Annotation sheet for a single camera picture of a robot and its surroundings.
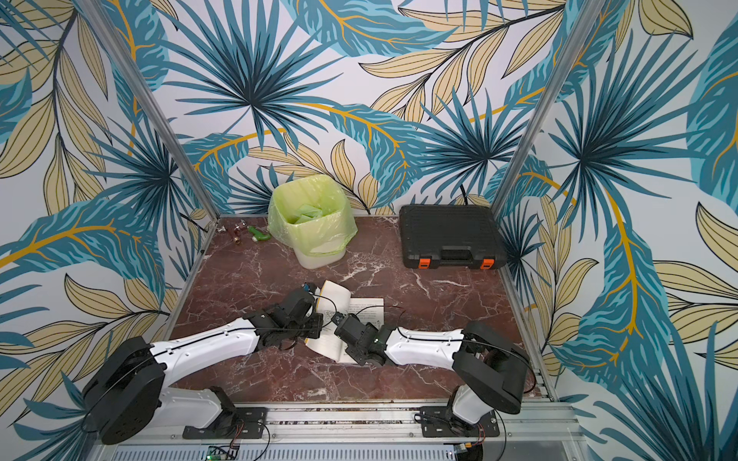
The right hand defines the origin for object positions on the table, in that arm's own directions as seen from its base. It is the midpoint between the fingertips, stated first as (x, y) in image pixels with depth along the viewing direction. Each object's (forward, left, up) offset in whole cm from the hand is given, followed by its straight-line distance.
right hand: (359, 337), depth 87 cm
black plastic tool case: (+36, -38, +4) cm, 53 cm away
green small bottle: (+41, +39, +1) cm, 57 cm away
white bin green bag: (+39, +15, +14) cm, 43 cm away
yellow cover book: (+2, +6, +19) cm, 20 cm away
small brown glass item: (+43, +48, 0) cm, 64 cm away
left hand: (+2, +11, +4) cm, 12 cm away
